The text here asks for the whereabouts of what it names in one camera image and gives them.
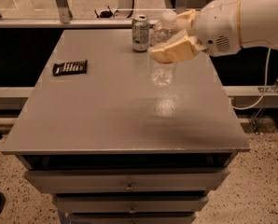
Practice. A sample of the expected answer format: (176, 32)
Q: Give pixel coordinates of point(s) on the clear plastic water bottle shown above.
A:
(162, 73)

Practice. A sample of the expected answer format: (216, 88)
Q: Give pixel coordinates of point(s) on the dark snack bar wrapper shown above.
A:
(70, 68)

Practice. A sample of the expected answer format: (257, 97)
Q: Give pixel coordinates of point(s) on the green 7up soda can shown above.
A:
(140, 33)

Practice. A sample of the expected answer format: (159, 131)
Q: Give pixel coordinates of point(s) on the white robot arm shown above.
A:
(257, 24)

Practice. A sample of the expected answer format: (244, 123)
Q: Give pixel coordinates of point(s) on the black object behind glass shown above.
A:
(105, 13)

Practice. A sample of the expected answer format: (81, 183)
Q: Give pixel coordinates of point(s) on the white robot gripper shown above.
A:
(217, 26)

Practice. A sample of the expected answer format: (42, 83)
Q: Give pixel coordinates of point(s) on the grey drawer cabinet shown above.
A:
(113, 147)

